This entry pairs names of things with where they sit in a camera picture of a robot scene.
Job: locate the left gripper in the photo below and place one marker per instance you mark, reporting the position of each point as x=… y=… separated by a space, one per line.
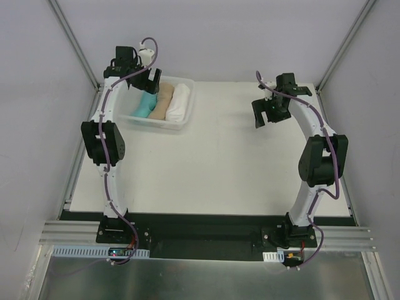
x=145 y=80

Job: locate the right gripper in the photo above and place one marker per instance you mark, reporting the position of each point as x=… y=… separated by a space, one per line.
x=266 y=105

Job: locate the teal t-shirt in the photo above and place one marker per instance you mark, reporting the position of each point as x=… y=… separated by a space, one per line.
x=146 y=105

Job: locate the white plastic basket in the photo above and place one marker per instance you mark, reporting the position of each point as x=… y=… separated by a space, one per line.
x=131 y=99

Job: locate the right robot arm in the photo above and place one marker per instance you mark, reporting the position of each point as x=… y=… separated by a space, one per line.
x=322 y=161

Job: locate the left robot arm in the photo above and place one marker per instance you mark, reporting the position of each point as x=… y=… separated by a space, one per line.
x=104 y=143

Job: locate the beige rolled t-shirt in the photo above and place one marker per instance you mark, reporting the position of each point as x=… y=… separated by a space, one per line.
x=164 y=97

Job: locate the white rolled t-shirt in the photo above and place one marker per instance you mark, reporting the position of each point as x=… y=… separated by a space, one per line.
x=177 y=107

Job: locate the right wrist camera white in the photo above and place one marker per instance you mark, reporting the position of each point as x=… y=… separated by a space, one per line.
x=268 y=87

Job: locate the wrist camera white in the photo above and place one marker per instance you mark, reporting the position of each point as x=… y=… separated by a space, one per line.
x=268 y=87
x=146 y=56

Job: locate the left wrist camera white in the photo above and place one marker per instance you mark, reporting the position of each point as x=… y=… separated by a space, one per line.
x=146 y=56

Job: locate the left aluminium frame post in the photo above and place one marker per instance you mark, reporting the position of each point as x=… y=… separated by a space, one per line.
x=73 y=42

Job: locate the aluminium frame post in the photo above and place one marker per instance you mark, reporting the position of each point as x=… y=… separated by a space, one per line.
x=356 y=25
x=73 y=42

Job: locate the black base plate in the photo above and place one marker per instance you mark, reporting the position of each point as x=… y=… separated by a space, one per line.
x=205 y=236

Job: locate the right aluminium frame post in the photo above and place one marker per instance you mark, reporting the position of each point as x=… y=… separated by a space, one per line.
x=356 y=25

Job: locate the right white cable duct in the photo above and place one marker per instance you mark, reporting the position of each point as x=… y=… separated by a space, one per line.
x=273 y=257

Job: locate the white cable duct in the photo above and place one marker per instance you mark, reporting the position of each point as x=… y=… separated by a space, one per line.
x=100 y=252
x=273 y=257

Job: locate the aluminium rail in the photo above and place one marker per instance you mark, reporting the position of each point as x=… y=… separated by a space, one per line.
x=69 y=232

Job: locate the left white cable duct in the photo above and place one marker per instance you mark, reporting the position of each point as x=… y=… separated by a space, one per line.
x=100 y=252

